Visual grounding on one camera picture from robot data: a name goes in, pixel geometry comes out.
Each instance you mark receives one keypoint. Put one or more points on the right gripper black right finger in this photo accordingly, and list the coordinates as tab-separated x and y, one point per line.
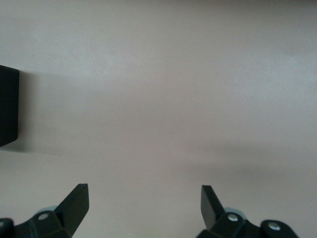
218	223

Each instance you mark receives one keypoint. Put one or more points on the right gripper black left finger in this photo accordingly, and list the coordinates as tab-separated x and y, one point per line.
67	213

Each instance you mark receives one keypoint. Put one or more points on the black plastic box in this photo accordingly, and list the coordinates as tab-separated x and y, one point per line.
8	106

